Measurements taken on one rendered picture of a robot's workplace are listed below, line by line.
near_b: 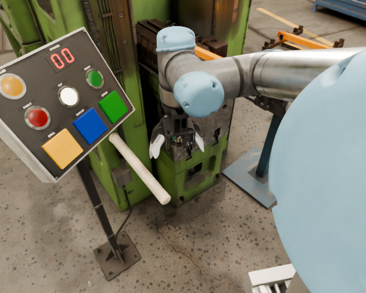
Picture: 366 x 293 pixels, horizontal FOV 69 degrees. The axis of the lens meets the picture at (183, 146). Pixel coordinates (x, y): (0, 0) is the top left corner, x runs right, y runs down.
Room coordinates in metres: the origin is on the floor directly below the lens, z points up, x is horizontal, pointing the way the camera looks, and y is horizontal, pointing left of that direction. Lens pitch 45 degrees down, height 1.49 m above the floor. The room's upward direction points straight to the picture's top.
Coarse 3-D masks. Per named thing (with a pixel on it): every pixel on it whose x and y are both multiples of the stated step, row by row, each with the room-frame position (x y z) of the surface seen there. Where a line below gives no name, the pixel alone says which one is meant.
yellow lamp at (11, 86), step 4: (8, 76) 0.53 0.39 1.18; (4, 80) 0.51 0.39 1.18; (8, 80) 0.52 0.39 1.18; (12, 80) 0.52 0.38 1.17; (16, 80) 0.53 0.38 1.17; (4, 84) 0.51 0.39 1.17; (8, 84) 0.51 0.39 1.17; (12, 84) 0.52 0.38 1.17; (16, 84) 0.52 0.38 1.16; (20, 84) 0.53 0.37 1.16; (4, 88) 0.50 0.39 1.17; (8, 88) 0.50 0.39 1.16; (12, 88) 0.51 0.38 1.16; (16, 88) 0.51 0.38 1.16; (20, 88) 0.52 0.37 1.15; (8, 92) 0.50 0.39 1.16; (12, 92) 0.50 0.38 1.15; (16, 92) 0.51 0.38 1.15; (20, 92) 0.51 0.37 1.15; (12, 96) 0.50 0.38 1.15
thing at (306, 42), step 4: (280, 32) 1.28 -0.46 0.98; (284, 32) 1.28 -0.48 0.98; (288, 36) 1.24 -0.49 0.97; (292, 36) 1.23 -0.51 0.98; (296, 36) 1.23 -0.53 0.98; (288, 40) 1.24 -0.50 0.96; (292, 40) 1.22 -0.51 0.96; (296, 40) 1.21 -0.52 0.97; (300, 40) 1.19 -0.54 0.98; (304, 40) 1.19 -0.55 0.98; (308, 40) 1.19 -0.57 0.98; (300, 44) 1.19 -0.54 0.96; (304, 44) 1.18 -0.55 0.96; (308, 44) 1.16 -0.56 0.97; (312, 44) 1.15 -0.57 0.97; (316, 44) 1.14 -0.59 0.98; (320, 44) 1.14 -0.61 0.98; (312, 48) 1.15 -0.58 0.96; (316, 48) 1.14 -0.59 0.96; (320, 48) 1.12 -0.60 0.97; (324, 48) 1.11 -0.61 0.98
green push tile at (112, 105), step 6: (114, 90) 0.68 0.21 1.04; (108, 96) 0.66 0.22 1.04; (114, 96) 0.67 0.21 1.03; (102, 102) 0.63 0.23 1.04; (108, 102) 0.64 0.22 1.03; (114, 102) 0.65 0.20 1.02; (120, 102) 0.67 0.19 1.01; (102, 108) 0.62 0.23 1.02; (108, 108) 0.63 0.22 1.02; (114, 108) 0.64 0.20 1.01; (120, 108) 0.65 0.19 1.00; (126, 108) 0.67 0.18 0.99; (108, 114) 0.61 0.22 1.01; (114, 114) 0.63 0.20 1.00; (120, 114) 0.64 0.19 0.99; (114, 120) 0.61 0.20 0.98
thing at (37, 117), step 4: (32, 112) 0.49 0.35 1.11; (36, 112) 0.50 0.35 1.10; (40, 112) 0.51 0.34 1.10; (44, 112) 0.51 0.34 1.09; (28, 116) 0.48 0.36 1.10; (32, 116) 0.49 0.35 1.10; (36, 116) 0.49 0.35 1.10; (40, 116) 0.50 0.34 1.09; (44, 116) 0.50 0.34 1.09; (32, 120) 0.48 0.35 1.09; (36, 120) 0.48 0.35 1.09; (40, 120) 0.49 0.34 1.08; (44, 120) 0.50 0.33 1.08; (32, 124) 0.47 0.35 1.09; (36, 124) 0.48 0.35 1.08; (40, 124) 0.48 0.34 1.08; (44, 124) 0.49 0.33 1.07
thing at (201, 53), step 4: (196, 48) 1.02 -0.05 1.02; (200, 48) 1.02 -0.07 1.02; (196, 52) 1.01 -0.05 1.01; (200, 52) 0.99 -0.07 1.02; (204, 52) 0.98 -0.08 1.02; (208, 52) 0.98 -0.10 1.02; (200, 56) 0.99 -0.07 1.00; (204, 56) 0.97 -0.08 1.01; (208, 56) 0.95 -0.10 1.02; (212, 56) 0.94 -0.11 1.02; (216, 56) 0.94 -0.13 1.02; (220, 56) 0.94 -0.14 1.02
